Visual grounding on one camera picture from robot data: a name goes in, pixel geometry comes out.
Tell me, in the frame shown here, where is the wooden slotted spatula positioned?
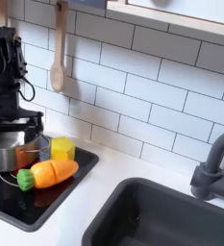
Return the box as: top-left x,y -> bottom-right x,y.
0,0 -> 10,27

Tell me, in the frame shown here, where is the white toy microwave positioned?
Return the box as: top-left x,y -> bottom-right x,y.
127,0 -> 224,27

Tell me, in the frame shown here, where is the wooden shelf board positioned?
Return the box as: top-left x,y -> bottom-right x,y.
105,0 -> 224,39

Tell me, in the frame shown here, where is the black stove top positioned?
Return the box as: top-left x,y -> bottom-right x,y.
0,145 -> 100,233

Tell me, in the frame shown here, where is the dark grey sink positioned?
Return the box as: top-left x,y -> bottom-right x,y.
81,177 -> 224,246

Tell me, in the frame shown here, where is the grey range hood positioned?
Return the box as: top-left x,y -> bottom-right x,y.
64,0 -> 109,10

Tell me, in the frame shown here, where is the thin black cable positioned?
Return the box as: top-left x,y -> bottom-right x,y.
17,76 -> 37,103

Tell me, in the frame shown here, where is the wooden spoon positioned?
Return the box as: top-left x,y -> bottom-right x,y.
49,0 -> 69,94

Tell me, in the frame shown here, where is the dark grey tap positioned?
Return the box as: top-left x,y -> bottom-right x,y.
189,128 -> 224,203

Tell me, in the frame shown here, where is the steel pot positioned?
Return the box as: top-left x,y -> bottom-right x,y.
0,128 -> 51,173

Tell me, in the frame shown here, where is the yellow block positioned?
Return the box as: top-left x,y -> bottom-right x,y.
49,135 -> 76,162

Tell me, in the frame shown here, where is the orange toy carrot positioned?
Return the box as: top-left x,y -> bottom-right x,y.
16,159 -> 80,192

